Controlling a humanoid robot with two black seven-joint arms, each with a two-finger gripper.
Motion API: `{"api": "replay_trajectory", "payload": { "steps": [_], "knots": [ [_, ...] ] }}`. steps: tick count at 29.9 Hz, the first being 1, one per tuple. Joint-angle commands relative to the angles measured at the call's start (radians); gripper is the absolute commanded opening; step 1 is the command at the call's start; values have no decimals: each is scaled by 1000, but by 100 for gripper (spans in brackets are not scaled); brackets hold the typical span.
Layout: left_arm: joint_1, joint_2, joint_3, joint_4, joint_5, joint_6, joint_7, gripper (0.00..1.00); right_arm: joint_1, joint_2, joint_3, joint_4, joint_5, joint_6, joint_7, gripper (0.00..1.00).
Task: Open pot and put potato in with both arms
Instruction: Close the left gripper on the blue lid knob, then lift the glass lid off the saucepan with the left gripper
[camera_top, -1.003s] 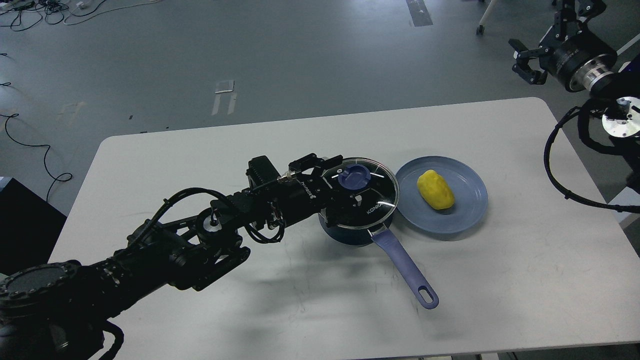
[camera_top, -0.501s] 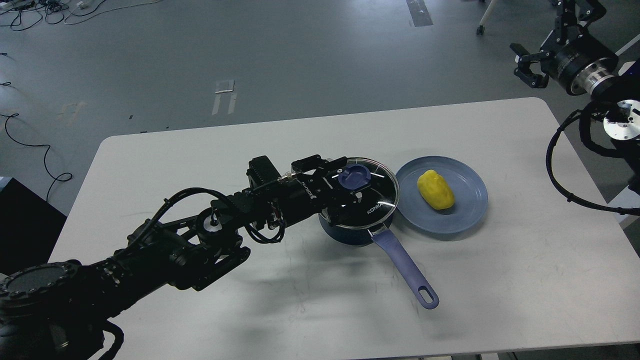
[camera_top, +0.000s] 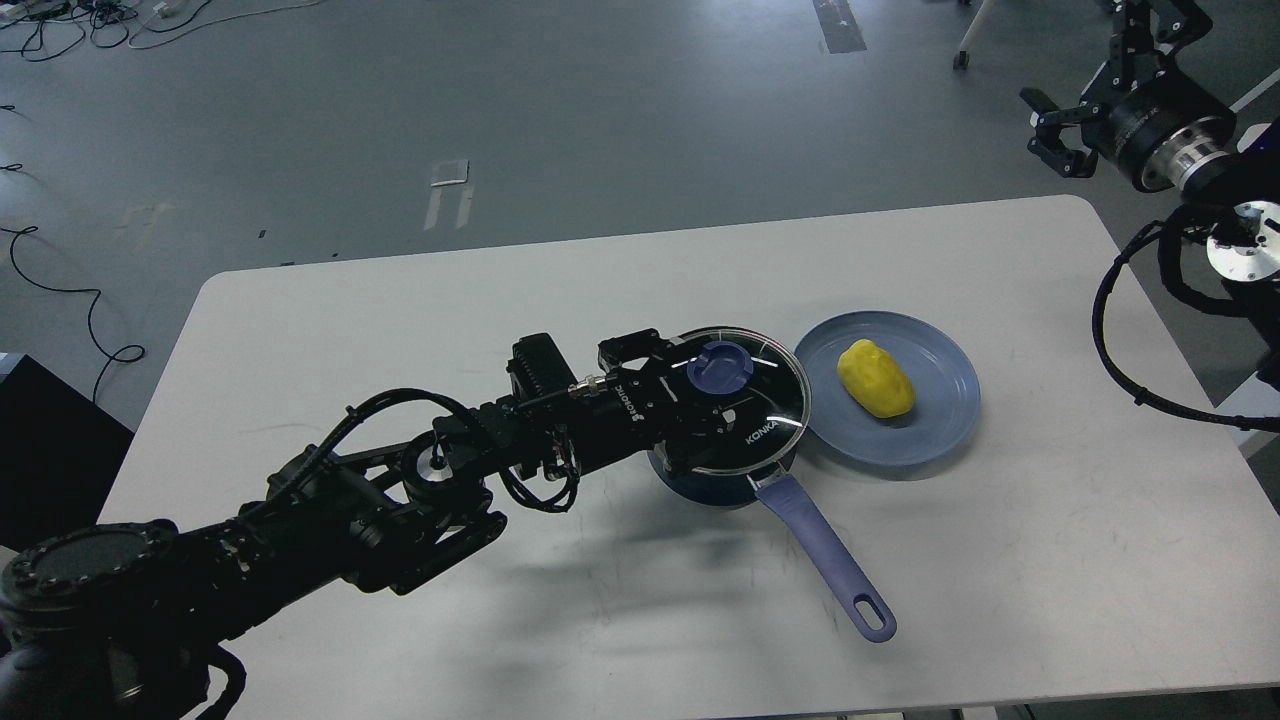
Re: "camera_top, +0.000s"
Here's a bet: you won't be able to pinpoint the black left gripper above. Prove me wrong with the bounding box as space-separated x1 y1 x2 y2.
577 328 742 477

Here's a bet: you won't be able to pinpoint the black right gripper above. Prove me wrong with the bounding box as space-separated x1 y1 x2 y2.
1019 1 1239 195

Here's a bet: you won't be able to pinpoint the glass lid with blue knob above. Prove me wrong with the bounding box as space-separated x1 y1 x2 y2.
675 325 813 445

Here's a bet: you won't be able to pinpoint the yellow potato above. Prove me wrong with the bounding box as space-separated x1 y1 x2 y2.
836 338 916 420

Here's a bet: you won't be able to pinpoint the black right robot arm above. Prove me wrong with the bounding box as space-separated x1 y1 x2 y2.
1020 1 1279 434

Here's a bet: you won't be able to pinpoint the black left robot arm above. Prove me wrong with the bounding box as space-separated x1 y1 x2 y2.
3 329 722 719

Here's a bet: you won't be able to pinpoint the white chair leg with caster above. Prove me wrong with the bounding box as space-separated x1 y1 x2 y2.
952 0 998 70

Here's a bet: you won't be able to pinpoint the blue plate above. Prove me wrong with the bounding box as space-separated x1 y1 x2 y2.
795 310 980 468

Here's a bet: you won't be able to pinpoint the black box at left edge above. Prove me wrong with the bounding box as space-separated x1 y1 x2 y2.
1 354 134 552

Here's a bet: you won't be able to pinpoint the blue saucepan with handle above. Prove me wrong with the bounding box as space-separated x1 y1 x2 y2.
648 434 899 643

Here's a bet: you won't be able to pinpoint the black cable on floor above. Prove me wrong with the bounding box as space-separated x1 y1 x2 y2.
0 225 147 405

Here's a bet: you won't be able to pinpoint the tangled cables on floor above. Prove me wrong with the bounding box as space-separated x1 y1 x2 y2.
0 0 332 65

